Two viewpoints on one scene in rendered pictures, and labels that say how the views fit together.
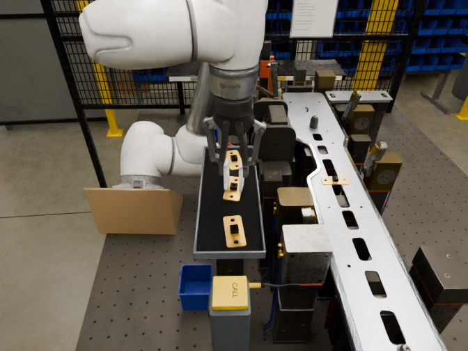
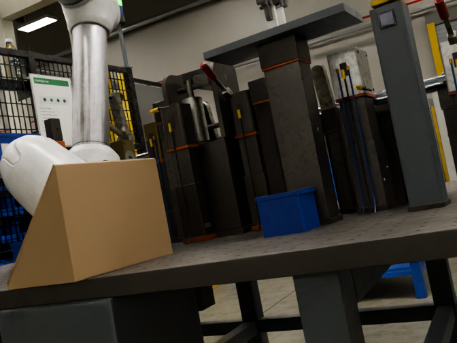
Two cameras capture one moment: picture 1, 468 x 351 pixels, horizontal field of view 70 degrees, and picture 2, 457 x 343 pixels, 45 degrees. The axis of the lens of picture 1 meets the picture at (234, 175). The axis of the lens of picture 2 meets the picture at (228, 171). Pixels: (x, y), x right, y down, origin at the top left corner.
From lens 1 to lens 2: 152 cm
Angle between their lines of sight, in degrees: 68
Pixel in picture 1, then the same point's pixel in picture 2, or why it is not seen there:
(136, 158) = (66, 157)
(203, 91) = (96, 86)
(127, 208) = (114, 203)
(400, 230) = not seen: hidden behind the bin
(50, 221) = not seen: outside the picture
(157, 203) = (146, 184)
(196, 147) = (113, 157)
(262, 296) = not seen: hidden behind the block
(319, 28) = (67, 136)
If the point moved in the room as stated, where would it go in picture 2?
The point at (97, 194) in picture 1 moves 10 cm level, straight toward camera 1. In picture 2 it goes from (73, 175) to (124, 165)
